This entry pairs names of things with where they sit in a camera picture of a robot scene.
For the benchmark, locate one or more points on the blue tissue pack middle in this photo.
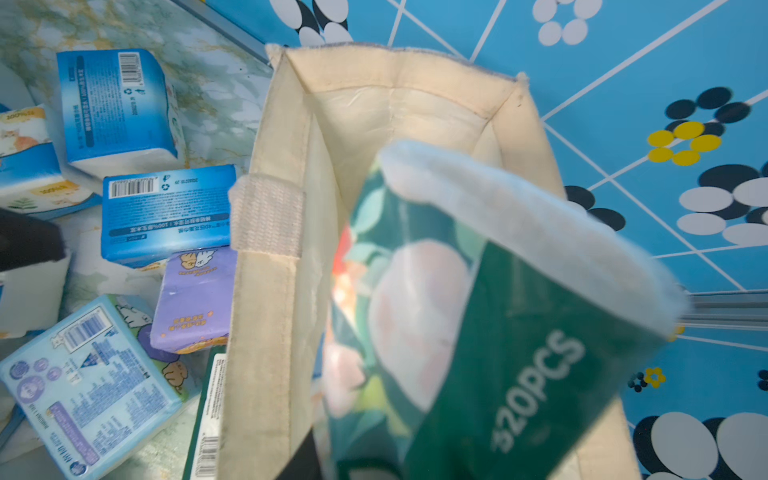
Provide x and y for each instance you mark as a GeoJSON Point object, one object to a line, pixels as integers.
{"type": "Point", "coordinates": [146, 218]}

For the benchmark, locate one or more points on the blue tissue pack back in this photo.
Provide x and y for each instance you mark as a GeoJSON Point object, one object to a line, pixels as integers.
{"type": "Point", "coordinates": [119, 113]}

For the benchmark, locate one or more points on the orange white tissue pack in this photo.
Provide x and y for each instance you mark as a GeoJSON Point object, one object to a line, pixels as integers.
{"type": "Point", "coordinates": [31, 297]}
{"type": "Point", "coordinates": [32, 182]}

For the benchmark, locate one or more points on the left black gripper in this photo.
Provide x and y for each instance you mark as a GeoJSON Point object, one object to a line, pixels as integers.
{"type": "Point", "coordinates": [28, 241]}

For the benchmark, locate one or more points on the light blue tissue pack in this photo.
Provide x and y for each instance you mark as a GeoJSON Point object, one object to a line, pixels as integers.
{"type": "Point", "coordinates": [93, 388]}

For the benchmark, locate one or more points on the orange white tissue pack back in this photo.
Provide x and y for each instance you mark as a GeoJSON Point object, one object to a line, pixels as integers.
{"type": "Point", "coordinates": [32, 182]}

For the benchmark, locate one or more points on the purple tissue pack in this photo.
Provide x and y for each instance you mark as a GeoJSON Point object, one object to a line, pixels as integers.
{"type": "Point", "coordinates": [194, 308]}

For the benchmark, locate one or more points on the green tissue pack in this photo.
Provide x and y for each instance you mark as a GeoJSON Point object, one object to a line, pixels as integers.
{"type": "Point", "coordinates": [203, 450]}
{"type": "Point", "coordinates": [478, 325]}

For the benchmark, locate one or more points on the cream canvas tote bag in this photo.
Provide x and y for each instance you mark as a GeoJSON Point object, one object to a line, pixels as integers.
{"type": "Point", "coordinates": [328, 113]}

